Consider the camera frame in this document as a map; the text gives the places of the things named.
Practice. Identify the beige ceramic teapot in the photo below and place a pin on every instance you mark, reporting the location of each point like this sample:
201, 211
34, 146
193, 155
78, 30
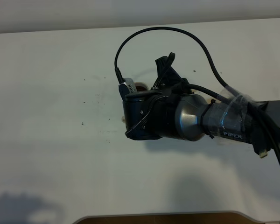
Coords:
207, 97

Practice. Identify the near beige teacup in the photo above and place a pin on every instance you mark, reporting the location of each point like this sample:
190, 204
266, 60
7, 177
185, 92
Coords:
123, 119

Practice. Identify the beige teacup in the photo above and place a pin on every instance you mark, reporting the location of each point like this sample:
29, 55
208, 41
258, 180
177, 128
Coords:
140, 86
123, 119

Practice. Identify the far beige teacup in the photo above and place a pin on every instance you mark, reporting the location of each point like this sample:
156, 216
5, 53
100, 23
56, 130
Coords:
140, 86

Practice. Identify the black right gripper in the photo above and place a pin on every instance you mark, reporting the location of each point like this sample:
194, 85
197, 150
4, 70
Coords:
168, 109

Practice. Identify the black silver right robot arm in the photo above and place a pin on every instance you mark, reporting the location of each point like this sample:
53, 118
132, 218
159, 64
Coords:
234, 116

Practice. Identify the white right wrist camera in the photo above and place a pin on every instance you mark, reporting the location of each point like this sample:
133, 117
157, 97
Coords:
127, 87

